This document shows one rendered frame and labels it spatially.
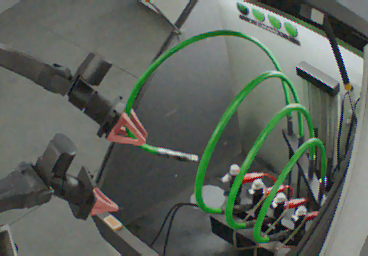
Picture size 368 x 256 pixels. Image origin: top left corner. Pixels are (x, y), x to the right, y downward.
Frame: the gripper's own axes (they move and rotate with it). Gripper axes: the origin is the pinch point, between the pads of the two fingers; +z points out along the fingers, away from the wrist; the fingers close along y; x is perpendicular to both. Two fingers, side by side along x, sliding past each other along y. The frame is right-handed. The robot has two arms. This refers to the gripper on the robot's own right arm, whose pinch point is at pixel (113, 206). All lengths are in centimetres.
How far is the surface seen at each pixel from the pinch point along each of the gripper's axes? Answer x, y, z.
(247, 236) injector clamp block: -2.6, 2.0, 36.2
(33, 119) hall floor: 251, -101, 72
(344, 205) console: -27.8, 27.2, 30.5
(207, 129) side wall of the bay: 42, 9, 43
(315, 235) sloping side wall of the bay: -26.7, 18.0, 29.1
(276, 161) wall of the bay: 29, 12, 61
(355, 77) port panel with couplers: -6, 51, 35
